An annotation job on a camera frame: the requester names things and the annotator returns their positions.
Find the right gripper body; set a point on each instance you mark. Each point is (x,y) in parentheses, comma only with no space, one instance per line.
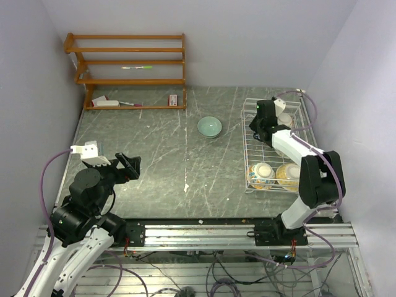
(257,125)

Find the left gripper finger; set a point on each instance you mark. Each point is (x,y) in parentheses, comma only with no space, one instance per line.
(132,167)
(123,159)

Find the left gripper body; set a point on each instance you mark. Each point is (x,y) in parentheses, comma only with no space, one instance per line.
(114,174)

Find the pale green ribbed bowl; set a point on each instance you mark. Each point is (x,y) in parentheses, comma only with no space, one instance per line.
(209,126)

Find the orange blue patterned bowl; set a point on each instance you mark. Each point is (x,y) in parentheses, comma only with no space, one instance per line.
(261,176)

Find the blue yellow patterned bowl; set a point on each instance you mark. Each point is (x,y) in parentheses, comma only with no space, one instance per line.
(287,176)

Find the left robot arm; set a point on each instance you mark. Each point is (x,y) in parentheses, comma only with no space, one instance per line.
(78,231)

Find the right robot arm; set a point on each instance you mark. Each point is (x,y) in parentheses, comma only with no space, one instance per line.
(321,184)

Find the wooden shelf rack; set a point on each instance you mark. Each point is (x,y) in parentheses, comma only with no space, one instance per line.
(100,58)

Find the pink white pen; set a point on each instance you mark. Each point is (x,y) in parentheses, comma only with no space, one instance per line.
(129,104)

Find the small red white box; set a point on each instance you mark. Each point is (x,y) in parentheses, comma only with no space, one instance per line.
(173,100)

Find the green white pen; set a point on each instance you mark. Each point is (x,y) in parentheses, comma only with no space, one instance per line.
(136,67)

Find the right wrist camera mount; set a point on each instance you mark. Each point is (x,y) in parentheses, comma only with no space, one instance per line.
(279,105)

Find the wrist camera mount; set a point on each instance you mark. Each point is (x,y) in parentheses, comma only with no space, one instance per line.
(279,105)
(91,153)

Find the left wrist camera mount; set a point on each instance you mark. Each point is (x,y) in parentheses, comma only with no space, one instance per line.
(91,153)

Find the white wire dish rack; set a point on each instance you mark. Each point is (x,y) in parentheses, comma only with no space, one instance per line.
(256,152)

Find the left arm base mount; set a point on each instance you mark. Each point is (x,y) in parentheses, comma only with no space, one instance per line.
(134,235)

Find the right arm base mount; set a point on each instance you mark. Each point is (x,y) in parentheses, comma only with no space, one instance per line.
(272,232)

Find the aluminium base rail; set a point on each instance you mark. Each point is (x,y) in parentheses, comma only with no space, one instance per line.
(216,237)

